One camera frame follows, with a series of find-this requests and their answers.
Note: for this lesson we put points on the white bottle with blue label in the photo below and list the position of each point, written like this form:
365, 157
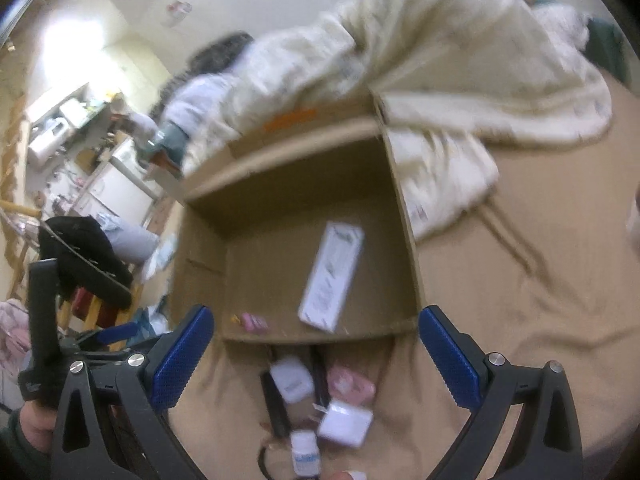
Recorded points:
305, 452

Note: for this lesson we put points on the pink patterned cloth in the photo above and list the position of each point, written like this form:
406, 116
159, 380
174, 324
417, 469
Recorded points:
10, 330

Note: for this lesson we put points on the white square case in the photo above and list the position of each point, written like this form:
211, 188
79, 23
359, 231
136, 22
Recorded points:
345, 422

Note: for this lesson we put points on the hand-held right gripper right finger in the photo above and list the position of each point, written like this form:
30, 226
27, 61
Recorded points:
450, 357

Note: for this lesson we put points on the grey furry pillow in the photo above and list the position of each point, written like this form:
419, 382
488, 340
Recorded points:
220, 47

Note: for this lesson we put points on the white cabinet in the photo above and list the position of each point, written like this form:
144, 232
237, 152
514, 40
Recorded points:
115, 185

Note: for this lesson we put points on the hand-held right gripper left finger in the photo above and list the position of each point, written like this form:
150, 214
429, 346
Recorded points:
181, 357

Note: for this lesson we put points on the black cloth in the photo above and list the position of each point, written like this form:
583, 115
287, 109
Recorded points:
80, 250

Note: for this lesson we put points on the light blue pillow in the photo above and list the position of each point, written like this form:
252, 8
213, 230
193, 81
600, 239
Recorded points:
200, 100

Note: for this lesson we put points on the white appliance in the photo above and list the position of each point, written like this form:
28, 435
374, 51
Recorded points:
47, 140

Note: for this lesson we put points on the pink and white small item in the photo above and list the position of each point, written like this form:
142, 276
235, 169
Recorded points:
350, 475

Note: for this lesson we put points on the pink rounded case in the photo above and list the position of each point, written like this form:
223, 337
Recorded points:
350, 385

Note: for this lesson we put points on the person's left hand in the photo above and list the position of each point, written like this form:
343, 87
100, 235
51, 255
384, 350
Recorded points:
30, 425

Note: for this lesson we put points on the cardboard box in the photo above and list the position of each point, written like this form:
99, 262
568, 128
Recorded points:
260, 210

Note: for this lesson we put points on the white patterned pillow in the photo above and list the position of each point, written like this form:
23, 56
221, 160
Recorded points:
560, 20

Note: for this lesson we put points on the light blue garment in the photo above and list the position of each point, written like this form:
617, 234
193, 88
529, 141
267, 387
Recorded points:
130, 242

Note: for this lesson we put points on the cream printed duvet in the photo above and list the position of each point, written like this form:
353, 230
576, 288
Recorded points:
450, 60

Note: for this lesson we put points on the teal cloth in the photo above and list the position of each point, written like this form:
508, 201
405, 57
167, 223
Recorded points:
170, 140

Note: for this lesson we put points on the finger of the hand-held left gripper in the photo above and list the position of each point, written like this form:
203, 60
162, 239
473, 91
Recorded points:
120, 333

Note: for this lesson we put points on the wooden chair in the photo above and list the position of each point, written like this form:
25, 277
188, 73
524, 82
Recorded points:
95, 317

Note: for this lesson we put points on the white remote control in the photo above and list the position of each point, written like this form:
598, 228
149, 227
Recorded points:
332, 275

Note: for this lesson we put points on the small pink toy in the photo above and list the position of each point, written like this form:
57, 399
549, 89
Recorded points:
255, 322

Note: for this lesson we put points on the white charger plug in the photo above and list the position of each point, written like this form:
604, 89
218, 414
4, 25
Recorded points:
291, 379

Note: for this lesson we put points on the plain black bar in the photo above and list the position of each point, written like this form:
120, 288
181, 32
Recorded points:
275, 405

